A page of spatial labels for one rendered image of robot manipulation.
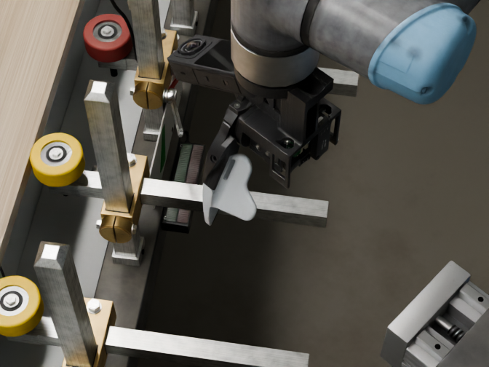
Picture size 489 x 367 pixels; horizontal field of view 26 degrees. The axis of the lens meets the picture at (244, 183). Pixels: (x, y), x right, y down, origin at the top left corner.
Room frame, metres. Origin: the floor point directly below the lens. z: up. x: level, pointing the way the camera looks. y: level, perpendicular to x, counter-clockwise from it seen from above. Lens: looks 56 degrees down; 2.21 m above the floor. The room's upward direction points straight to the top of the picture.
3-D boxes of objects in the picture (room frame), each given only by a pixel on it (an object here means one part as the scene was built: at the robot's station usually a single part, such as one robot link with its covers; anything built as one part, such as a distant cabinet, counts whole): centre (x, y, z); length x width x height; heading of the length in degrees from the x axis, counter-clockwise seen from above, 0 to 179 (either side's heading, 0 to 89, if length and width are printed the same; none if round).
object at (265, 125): (0.58, -0.03, 1.46); 0.09 x 0.08 x 0.12; 47
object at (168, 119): (1.08, 0.13, 0.75); 0.26 x 0.01 x 0.10; 171
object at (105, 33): (1.16, 0.22, 0.85); 0.08 x 0.08 x 0.11
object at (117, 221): (0.89, 0.19, 0.83); 0.13 x 0.06 x 0.05; 171
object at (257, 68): (0.59, -0.03, 1.54); 0.08 x 0.08 x 0.05
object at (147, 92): (1.13, 0.15, 0.84); 0.13 x 0.06 x 0.05; 171
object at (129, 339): (0.64, 0.13, 0.82); 0.43 x 0.03 x 0.04; 81
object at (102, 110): (0.86, 0.19, 0.89); 0.03 x 0.03 x 0.48; 81
